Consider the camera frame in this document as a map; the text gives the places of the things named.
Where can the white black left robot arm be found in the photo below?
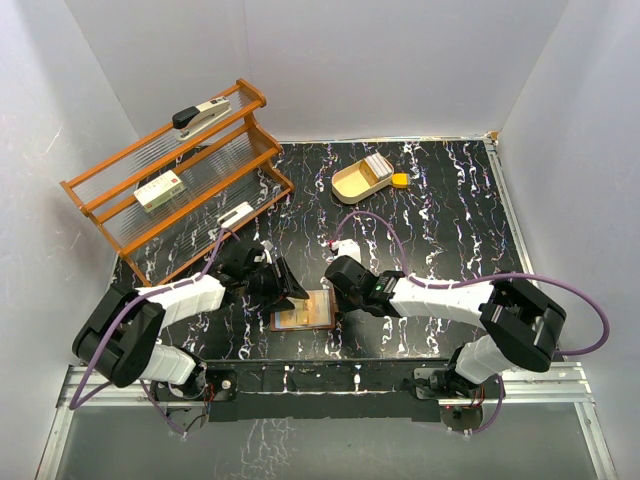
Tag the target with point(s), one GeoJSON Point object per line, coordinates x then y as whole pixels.
{"type": "Point", "coordinates": [120, 338]}

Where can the orange credit card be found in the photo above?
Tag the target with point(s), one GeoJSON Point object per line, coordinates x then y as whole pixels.
{"type": "Point", "coordinates": [303, 315]}

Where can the orange wooden shelf rack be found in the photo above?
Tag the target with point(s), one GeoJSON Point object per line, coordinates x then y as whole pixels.
{"type": "Point", "coordinates": [227, 164]}

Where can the beige oval tray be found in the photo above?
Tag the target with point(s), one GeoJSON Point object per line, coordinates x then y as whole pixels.
{"type": "Point", "coordinates": [354, 183]}

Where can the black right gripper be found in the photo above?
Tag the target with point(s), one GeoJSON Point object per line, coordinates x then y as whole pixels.
{"type": "Point", "coordinates": [344, 303]}

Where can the small white stapler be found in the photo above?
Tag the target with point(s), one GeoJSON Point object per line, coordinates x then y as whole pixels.
{"type": "Point", "coordinates": [235, 216]}

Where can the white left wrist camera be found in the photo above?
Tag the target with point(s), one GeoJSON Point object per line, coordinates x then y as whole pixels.
{"type": "Point", "coordinates": [265, 257]}

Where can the white red staples box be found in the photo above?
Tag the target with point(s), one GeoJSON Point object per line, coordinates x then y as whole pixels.
{"type": "Point", "coordinates": [159, 191]}

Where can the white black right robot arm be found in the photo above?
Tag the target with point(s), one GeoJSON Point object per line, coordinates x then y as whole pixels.
{"type": "Point", "coordinates": [522, 324]}

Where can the stack of credit cards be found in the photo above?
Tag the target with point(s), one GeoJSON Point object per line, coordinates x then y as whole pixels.
{"type": "Point", "coordinates": [379, 167]}

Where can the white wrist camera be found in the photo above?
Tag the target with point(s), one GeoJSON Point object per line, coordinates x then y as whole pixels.
{"type": "Point", "coordinates": [348, 247]}
{"type": "Point", "coordinates": [265, 257]}

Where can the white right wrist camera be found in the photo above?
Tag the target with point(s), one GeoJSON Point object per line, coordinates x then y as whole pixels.
{"type": "Point", "coordinates": [348, 247]}

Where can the yellow tape measure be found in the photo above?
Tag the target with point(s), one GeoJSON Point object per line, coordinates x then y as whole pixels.
{"type": "Point", "coordinates": [400, 180]}

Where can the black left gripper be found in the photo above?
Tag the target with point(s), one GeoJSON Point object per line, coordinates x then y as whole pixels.
{"type": "Point", "coordinates": [276, 300]}

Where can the black white stapler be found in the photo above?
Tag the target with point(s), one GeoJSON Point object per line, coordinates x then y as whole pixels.
{"type": "Point", "coordinates": [192, 120]}

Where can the brown leather card holder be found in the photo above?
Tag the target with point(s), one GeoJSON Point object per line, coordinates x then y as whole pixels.
{"type": "Point", "coordinates": [325, 303]}

